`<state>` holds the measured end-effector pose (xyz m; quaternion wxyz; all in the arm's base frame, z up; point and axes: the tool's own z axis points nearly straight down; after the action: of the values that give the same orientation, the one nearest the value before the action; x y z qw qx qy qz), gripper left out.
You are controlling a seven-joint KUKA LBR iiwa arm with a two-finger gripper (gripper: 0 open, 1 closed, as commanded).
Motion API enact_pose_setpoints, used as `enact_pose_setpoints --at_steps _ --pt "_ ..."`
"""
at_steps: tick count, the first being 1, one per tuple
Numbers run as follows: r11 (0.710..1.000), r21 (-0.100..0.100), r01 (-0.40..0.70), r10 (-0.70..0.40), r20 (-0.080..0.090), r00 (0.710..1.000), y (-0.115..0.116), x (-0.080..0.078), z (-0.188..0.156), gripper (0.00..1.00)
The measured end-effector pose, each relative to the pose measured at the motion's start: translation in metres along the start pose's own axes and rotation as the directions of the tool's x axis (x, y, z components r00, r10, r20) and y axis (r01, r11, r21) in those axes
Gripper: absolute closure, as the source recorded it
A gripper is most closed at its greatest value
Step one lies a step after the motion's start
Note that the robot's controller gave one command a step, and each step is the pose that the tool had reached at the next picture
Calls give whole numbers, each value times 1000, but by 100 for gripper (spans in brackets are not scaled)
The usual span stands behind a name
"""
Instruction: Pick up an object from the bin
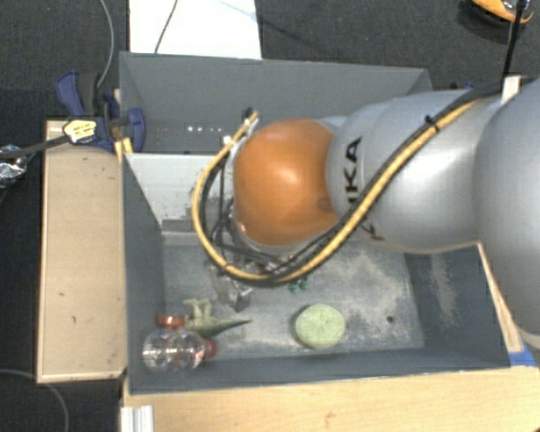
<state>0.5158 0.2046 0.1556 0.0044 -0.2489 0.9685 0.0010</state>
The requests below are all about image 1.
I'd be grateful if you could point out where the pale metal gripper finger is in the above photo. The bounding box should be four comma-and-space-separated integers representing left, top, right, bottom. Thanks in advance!
231, 284, 255, 313
210, 267, 236, 306

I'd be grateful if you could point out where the green toy dinosaur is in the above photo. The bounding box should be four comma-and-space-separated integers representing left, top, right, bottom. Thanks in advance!
181, 298, 254, 338

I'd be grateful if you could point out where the pale green round sponge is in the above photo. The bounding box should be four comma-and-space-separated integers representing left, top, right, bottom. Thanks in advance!
293, 302, 347, 350

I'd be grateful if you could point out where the clear plastic bottle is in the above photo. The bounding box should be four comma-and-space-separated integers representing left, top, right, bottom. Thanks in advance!
140, 325, 218, 374

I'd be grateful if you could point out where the grey metal bin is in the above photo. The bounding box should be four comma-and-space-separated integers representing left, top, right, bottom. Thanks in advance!
118, 50, 513, 395

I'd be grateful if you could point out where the pale wood flat board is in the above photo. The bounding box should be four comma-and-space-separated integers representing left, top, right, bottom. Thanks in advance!
35, 119, 130, 384

